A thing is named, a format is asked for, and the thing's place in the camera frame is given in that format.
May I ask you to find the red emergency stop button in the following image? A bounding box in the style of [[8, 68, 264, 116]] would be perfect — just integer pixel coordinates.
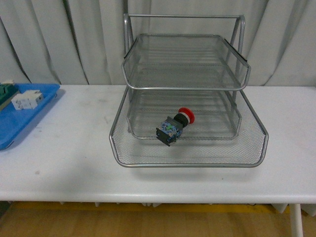
[[156, 107, 195, 146]]

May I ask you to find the silver mesh document rack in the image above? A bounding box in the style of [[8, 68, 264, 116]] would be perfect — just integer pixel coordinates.
[[109, 13, 269, 168]]

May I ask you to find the white curtain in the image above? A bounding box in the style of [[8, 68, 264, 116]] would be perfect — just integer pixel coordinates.
[[0, 0, 316, 86]]

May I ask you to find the white circuit breaker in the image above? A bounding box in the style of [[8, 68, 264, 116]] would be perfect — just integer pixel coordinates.
[[11, 90, 44, 110]]

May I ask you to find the blue plastic tray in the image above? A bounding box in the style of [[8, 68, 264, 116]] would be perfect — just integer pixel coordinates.
[[0, 83, 60, 150]]

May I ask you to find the green knife switch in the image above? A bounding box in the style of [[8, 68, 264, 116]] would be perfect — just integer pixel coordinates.
[[0, 80, 20, 111]]

